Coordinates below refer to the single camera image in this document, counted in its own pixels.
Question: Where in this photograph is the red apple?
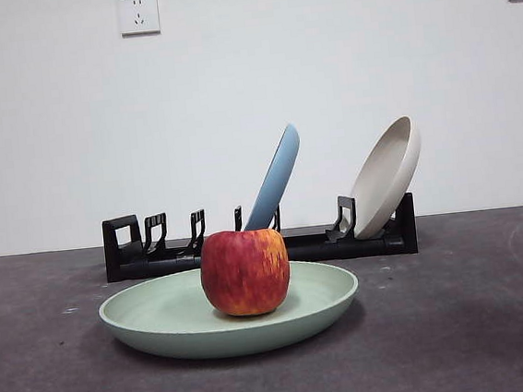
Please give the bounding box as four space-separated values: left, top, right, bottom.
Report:
196 223 295 321

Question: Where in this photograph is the black plate rack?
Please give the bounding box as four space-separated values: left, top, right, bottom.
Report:
101 186 420 284

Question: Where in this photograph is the cream white plate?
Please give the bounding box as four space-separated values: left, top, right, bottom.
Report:
342 113 432 240

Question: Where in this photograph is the blue plate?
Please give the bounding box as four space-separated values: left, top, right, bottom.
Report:
233 121 311 233

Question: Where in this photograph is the green plate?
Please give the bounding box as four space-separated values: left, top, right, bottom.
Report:
94 252 365 371

